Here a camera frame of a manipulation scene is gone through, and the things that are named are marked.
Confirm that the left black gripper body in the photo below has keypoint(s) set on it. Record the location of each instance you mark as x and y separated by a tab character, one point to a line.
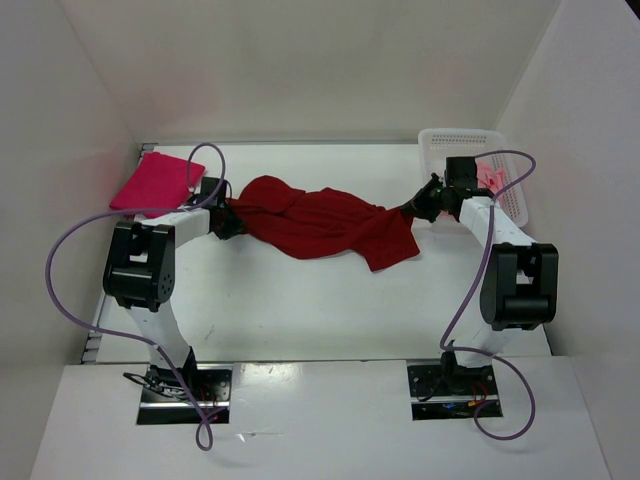
230	222

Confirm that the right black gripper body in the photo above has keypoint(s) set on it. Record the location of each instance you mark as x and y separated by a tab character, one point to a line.
430	201

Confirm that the magenta t shirt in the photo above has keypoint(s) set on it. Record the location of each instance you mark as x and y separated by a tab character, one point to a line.
160	183

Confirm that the dark red t shirt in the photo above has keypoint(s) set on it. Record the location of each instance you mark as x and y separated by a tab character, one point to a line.
316	224

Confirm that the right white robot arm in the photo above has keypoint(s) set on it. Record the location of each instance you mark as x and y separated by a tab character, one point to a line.
514	291

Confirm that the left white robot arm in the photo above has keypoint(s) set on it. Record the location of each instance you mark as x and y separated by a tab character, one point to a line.
140	276

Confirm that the white plastic basket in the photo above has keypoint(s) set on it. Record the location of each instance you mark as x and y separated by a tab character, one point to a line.
436	145

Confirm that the light pink t shirt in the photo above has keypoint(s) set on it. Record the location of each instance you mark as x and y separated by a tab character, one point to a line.
489	178

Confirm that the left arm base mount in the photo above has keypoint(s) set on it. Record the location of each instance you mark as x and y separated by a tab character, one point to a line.
163	401

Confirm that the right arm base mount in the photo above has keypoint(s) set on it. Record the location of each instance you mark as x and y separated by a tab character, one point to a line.
437	395

